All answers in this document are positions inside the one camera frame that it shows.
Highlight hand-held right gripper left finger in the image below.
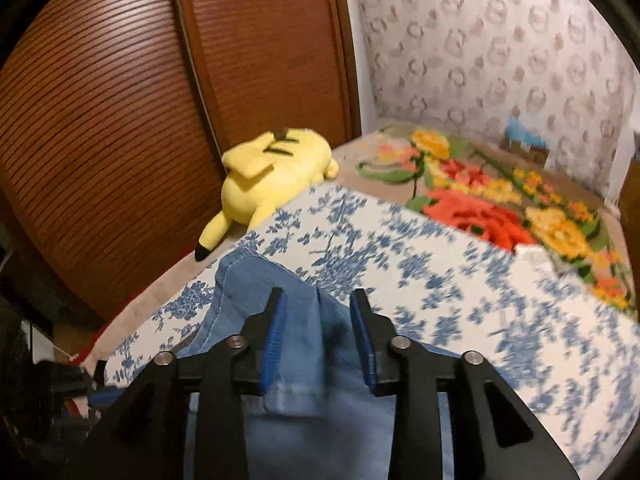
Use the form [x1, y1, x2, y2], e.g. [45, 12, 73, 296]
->
[82, 287, 288, 480]

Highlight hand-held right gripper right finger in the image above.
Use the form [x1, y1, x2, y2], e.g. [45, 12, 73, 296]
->
[349, 287, 581, 480]

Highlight blue denim pants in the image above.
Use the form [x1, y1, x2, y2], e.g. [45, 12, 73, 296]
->
[172, 247, 466, 480]

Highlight white blue floral sheet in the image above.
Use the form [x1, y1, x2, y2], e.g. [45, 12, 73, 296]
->
[102, 182, 633, 480]

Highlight yellow plush toy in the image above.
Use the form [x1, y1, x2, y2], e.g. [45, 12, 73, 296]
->
[194, 127, 340, 262]

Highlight floral rose blanket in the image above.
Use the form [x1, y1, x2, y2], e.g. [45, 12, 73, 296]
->
[52, 122, 638, 356]

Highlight brown cardboard box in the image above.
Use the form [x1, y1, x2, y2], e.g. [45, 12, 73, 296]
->
[502, 135, 548, 167]

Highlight light blue cloth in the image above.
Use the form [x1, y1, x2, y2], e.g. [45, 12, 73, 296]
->
[504, 115, 548, 150]

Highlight wooden louvered wardrobe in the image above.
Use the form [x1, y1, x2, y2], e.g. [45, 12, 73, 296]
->
[0, 0, 363, 326]

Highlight wooden sideboard cabinet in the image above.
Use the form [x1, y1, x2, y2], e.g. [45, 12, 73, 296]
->
[617, 160, 640, 241]

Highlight ring patterned hanging cloth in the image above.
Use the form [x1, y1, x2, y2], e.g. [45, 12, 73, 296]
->
[345, 0, 640, 201]

